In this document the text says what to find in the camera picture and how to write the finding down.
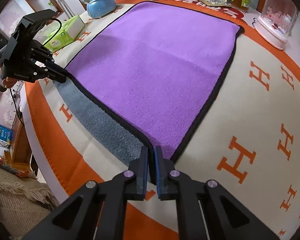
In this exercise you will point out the person's left hand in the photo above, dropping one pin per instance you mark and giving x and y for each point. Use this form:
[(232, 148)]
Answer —
[(8, 82)]

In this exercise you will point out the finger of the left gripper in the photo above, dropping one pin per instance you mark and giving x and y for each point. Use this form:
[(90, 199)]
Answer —
[(40, 53), (54, 72)]

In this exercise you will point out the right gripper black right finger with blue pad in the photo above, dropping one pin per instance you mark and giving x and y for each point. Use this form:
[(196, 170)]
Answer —
[(206, 210)]

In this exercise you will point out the wooden wall niche frame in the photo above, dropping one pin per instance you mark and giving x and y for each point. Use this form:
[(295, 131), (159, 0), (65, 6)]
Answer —
[(38, 5)]

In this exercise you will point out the pink glass dome ornament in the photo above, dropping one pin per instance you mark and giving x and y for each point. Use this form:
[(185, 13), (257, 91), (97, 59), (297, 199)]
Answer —
[(276, 22)]

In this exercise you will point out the orange cream H-pattern tablecloth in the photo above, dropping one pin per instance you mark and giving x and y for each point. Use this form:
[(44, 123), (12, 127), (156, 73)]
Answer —
[(249, 141)]

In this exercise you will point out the purple grey microfiber towel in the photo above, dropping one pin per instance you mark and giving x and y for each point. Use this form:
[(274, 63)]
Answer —
[(150, 77)]

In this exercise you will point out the blue printed package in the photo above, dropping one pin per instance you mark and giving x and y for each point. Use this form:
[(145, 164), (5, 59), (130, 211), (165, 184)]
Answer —
[(5, 135)]

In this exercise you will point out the green tissue pack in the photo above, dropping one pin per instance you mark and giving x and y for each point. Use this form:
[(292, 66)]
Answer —
[(68, 33)]

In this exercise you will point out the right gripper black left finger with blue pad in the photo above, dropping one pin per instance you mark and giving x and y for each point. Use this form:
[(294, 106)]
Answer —
[(96, 210)]

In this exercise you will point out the beige fringed blanket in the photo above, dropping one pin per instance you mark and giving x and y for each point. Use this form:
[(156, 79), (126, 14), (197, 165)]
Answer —
[(24, 203)]

